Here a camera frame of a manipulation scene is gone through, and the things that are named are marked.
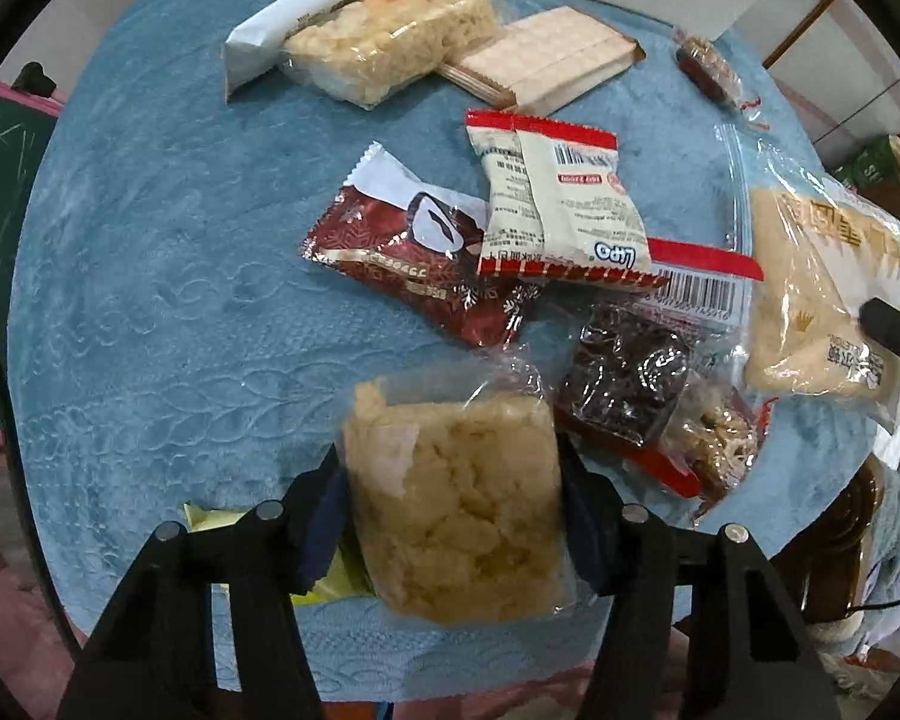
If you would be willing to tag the dried dates bag red label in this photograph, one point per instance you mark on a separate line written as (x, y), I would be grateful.
(622, 375)

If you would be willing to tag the white wardrobe with brown trim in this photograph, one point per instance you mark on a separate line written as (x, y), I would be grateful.
(847, 67)

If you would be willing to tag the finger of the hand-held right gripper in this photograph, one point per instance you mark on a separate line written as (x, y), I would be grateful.
(896, 330)

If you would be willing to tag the green chalkboard with pink frame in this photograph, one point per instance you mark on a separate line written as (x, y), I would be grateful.
(0, 187)

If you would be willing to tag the wafer biscuit clear packet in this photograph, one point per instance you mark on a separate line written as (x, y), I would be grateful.
(547, 60)

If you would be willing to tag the green printed box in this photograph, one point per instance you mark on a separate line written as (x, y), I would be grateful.
(866, 165)

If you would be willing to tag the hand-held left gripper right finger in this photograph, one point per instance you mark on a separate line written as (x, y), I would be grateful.
(581, 532)

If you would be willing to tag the black clip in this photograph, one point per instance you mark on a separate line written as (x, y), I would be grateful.
(31, 79)

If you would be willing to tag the cream bread clear packet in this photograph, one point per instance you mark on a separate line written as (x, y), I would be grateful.
(802, 300)

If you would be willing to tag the pink cloth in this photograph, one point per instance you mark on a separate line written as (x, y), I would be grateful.
(15, 615)

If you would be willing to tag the yellow green snack packet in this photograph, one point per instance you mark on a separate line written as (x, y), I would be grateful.
(341, 586)

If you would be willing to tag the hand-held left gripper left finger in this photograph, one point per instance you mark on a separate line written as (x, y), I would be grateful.
(324, 532)

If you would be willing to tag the brown wooden bedpost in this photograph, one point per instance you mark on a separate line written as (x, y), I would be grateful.
(832, 532)

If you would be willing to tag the blue embossed table cover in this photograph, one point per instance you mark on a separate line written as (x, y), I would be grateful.
(180, 240)

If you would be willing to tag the orange and white snack packet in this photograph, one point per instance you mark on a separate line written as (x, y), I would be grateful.
(300, 15)

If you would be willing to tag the dark red snack packet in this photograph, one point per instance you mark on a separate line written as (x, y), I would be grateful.
(390, 255)

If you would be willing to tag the puffed rice cake clear packet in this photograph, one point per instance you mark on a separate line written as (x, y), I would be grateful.
(457, 510)
(390, 37)

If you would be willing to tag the white packet with red edges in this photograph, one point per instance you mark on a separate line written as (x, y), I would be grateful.
(562, 202)

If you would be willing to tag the walnut date candy clear wrapper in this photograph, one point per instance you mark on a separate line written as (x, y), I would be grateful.
(720, 439)
(701, 64)

